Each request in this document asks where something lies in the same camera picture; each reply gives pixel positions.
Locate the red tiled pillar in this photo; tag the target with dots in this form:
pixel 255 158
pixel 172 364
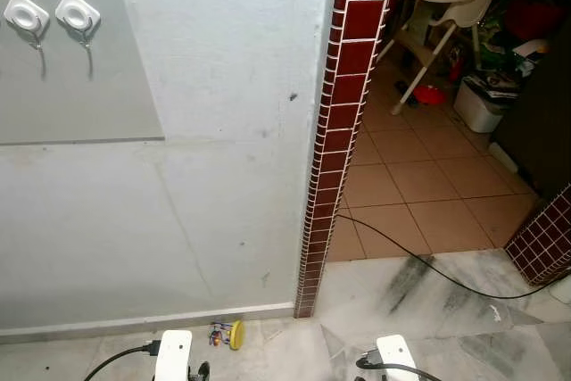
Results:
pixel 343 113

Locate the dark cabinet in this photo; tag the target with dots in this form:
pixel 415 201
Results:
pixel 540 122

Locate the red bowl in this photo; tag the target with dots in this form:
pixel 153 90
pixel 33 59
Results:
pixel 430 95

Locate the white storage bin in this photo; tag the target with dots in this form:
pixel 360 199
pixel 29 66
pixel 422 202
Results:
pixel 482 106

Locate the red bag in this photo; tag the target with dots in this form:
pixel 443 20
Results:
pixel 533 20

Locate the beige baby high chair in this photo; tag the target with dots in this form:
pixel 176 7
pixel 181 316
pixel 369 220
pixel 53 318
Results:
pixel 464 11

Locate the red tiled low wall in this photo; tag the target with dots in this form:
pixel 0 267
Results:
pixel 544 243

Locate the grey wall board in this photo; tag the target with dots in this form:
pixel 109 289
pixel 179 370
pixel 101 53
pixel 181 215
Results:
pixel 80 95

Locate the white adhesive wall hook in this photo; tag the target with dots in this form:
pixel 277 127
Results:
pixel 26 13
pixel 77 12

